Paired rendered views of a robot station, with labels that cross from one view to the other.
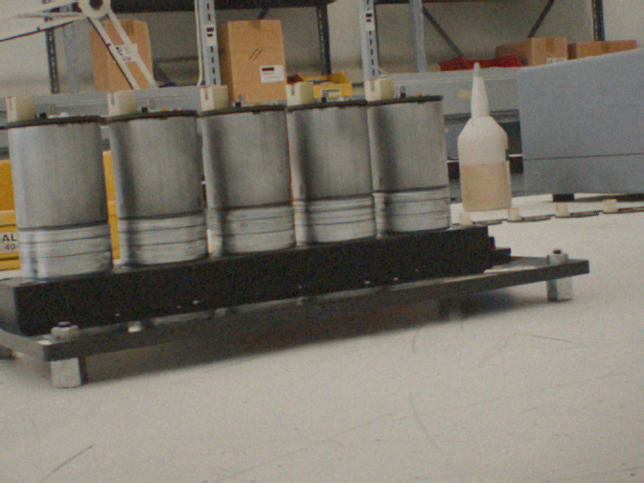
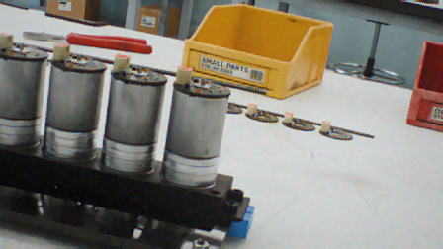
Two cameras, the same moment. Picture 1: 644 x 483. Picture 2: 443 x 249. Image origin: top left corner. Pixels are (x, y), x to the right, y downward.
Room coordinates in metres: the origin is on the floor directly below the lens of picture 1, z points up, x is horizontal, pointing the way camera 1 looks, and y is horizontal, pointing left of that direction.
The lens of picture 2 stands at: (0.14, -0.22, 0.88)
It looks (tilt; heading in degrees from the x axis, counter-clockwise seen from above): 15 degrees down; 37
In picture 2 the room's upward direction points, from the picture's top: 10 degrees clockwise
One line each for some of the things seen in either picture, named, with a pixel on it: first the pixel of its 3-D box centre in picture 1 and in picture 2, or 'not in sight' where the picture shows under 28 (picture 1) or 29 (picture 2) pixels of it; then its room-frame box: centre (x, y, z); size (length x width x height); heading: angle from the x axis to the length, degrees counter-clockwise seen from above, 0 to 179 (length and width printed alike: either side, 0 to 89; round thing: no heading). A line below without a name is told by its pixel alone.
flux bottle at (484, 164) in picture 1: (482, 136); not in sight; (0.80, -0.12, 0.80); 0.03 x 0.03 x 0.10
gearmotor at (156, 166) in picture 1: (160, 202); (16, 104); (0.32, 0.04, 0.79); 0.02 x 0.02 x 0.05
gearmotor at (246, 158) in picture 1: (249, 194); (72, 117); (0.34, 0.02, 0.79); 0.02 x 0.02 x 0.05
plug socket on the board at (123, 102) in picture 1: (125, 103); (6, 41); (0.32, 0.05, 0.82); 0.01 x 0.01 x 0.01; 30
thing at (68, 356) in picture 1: (288, 307); (50, 195); (0.32, 0.01, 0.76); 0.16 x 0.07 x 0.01; 120
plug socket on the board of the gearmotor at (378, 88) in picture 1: (381, 89); (185, 76); (0.36, -0.02, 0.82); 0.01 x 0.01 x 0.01; 30
